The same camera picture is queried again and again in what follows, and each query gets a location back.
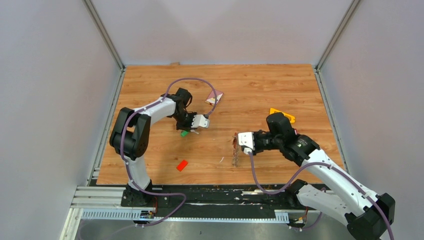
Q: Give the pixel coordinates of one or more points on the yellow triangular bracket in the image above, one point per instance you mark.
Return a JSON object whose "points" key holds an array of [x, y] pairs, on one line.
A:
{"points": [[291, 118]]}

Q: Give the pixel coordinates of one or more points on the green tag key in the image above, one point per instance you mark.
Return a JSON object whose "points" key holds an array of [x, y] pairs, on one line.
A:
{"points": [[184, 133]]}

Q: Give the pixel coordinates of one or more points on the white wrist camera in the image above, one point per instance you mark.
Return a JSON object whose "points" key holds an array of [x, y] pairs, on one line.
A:
{"points": [[200, 121], [246, 142]]}

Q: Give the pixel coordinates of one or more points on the metal key organizer red handle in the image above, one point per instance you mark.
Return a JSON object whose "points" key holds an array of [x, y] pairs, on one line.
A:
{"points": [[235, 153]]}

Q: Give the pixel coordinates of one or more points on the playing card box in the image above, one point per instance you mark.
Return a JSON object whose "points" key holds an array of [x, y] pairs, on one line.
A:
{"points": [[214, 97]]}

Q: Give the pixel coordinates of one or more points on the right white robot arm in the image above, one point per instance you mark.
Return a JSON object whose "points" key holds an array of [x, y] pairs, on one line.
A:
{"points": [[320, 183]]}

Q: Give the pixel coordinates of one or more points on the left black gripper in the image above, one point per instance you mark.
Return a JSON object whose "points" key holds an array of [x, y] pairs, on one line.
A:
{"points": [[179, 127]]}

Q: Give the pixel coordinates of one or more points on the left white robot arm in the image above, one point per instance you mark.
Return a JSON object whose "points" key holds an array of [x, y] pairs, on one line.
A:
{"points": [[131, 133]]}

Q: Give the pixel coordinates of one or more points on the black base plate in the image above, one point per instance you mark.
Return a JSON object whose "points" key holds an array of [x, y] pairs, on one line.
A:
{"points": [[219, 201]]}

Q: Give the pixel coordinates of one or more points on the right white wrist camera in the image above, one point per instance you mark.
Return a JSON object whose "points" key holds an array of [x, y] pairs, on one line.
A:
{"points": [[246, 142]]}

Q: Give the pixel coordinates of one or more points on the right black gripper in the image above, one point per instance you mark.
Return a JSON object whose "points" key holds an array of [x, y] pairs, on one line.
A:
{"points": [[256, 150]]}

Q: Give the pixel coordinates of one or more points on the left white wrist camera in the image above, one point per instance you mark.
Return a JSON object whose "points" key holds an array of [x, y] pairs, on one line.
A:
{"points": [[200, 121]]}

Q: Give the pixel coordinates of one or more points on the small orange block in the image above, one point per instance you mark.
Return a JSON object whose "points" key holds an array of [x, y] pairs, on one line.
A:
{"points": [[180, 167]]}

